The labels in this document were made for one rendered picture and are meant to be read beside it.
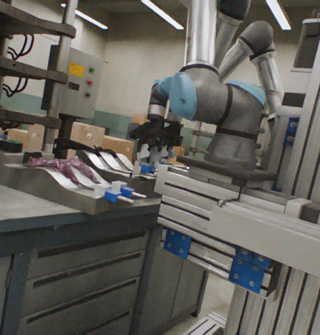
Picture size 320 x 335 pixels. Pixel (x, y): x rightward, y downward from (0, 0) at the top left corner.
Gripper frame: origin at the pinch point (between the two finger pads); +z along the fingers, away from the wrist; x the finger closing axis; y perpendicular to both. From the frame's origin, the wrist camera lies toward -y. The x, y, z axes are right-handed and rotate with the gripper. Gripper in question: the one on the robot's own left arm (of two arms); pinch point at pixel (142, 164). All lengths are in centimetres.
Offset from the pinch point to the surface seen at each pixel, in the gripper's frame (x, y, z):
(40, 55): 335, -681, -287
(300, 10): 578, -123, -433
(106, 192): -27.8, 10.0, 13.3
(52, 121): 0, -68, -18
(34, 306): -36, -4, 53
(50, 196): -37.9, -4.4, 17.9
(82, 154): -7.2, -30.4, -0.8
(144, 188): 2.8, 1.0, 9.8
